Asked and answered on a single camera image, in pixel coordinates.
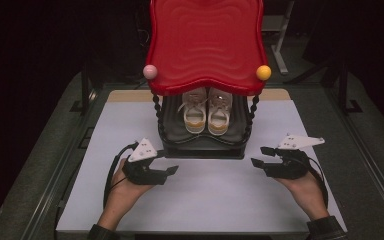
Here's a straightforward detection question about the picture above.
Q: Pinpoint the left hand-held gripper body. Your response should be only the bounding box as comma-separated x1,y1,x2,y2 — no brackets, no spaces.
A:
122,138,168,186

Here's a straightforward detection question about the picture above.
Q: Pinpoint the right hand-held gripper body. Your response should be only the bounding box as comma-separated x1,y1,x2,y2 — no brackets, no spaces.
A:
263,134,326,181

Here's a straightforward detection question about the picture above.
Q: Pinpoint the white and grey sneaker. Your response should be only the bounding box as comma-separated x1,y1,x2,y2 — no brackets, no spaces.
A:
207,87,234,137
178,87,209,135

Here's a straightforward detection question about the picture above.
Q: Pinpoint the red and black shoe rack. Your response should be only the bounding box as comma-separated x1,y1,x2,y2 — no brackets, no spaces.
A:
142,0,273,160

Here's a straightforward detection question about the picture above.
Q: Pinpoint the person's left hand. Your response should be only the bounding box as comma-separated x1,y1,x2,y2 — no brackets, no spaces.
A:
110,158,155,208

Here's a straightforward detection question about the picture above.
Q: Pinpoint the person's right hand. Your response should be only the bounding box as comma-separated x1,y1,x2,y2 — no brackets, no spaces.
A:
274,170,328,215

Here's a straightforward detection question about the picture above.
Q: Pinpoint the pale lilac table mat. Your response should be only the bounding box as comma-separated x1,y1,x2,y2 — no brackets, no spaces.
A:
55,99,348,234

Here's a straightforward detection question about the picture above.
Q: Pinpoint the black metal stand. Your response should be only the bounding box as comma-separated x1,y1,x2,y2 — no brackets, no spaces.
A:
69,62,98,116
337,62,364,116

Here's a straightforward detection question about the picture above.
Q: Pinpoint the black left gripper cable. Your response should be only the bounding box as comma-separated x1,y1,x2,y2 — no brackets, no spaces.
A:
102,141,140,210

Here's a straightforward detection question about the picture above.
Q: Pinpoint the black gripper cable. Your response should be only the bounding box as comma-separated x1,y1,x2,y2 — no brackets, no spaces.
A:
102,141,140,210
304,155,330,210

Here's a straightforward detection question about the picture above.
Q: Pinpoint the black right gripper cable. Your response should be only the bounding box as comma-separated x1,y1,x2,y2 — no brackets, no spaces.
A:
304,155,330,210

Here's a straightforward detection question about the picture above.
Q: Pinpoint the metal floor rail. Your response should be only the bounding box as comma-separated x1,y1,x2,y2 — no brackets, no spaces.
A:
324,86,384,231
21,96,98,240

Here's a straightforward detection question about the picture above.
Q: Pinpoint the white metal desk frame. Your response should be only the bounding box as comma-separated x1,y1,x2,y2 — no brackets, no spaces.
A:
261,0,296,75

